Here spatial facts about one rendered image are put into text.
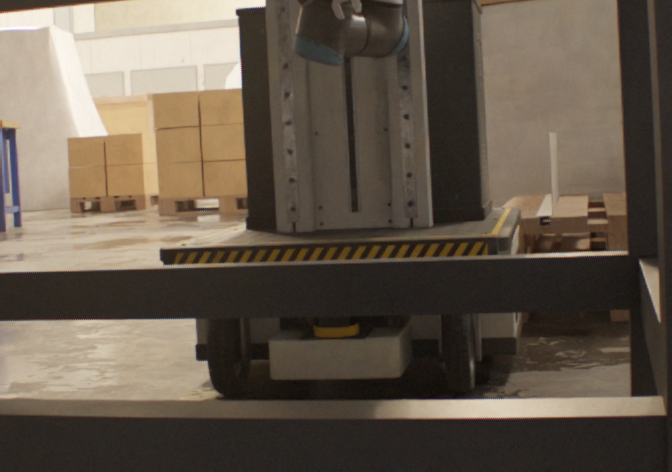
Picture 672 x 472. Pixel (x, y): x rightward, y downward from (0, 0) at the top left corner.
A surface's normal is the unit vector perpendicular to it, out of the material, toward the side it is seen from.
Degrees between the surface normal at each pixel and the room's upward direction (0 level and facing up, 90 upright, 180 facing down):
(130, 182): 90
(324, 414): 0
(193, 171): 90
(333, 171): 90
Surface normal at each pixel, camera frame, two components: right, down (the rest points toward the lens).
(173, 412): -0.05, -1.00
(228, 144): -0.12, 0.07
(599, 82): -0.44, 0.09
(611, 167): -0.46, -0.18
